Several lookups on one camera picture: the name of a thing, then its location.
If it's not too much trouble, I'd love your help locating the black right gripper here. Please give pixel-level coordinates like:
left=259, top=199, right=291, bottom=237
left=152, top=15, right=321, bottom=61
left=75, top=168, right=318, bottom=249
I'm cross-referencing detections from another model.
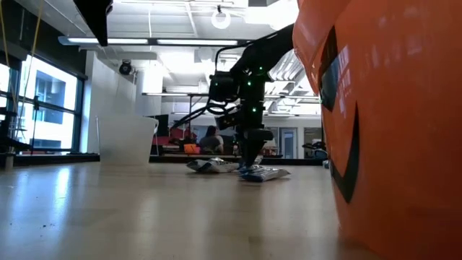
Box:
left=216, top=81, right=275, bottom=170

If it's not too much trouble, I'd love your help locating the orange pumpkin face bucket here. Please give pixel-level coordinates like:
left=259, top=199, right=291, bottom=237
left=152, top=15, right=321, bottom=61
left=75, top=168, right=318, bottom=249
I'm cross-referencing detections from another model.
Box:
left=292, top=0, right=462, bottom=260

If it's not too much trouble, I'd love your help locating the long ceiling light bar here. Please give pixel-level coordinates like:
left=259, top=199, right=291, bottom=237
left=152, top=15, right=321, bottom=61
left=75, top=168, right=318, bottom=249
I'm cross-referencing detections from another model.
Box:
left=157, top=38, right=240, bottom=47
left=57, top=35, right=149, bottom=46

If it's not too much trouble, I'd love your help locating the grey glass door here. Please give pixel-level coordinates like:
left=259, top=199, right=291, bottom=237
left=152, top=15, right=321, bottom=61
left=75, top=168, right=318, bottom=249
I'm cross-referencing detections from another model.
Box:
left=280, top=127, right=299, bottom=160

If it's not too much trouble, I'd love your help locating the person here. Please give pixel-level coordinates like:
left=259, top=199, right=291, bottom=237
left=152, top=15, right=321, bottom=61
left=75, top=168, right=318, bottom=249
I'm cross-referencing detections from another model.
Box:
left=199, top=125, right=225, bottom=155

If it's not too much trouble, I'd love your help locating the red sofa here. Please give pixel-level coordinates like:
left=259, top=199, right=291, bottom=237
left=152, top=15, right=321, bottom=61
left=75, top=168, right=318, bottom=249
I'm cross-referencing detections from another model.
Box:
left=153, top=126, right=198, bottom=147

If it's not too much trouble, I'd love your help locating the black monitor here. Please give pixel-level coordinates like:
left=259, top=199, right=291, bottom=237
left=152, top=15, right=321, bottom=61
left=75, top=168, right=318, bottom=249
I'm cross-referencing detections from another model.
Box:
left=155, top=114, right=170, bottom=137

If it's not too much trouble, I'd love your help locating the black tripod stand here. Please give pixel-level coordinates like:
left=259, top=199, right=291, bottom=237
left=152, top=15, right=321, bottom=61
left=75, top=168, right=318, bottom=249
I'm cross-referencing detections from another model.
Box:
left=30, top=94, right=41, bottom=152

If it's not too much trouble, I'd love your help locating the round white ceiling fixture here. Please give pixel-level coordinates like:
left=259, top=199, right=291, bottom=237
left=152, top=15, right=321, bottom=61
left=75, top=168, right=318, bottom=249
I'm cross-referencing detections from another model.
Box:
left=211, top=5, right=232, bottom=30

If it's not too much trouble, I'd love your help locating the white ghost face bucket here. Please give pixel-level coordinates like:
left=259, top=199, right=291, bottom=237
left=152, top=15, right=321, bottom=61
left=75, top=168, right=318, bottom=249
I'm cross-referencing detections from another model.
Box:
left=95, top=114, right=160, bottom=166

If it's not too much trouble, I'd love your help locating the black round ceiling camera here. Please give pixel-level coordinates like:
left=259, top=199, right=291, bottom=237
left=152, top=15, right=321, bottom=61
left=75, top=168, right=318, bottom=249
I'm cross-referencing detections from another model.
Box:
left=118, top=59, right=134, bottom=76

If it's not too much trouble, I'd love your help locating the yellow cable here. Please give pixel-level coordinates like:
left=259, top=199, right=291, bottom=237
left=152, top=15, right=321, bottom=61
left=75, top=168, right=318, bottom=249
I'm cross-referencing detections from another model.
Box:
left=0, top=0, right=45, bottom=120

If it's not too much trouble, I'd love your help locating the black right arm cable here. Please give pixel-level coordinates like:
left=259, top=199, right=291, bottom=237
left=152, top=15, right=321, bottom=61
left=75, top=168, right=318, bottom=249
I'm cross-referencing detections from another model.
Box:
left=172, top=100, right=239, bottom=128

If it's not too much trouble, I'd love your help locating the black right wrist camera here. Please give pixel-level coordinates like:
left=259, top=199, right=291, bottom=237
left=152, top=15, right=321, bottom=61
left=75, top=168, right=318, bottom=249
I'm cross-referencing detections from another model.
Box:
left=208, top=71, right=240, bottom=103

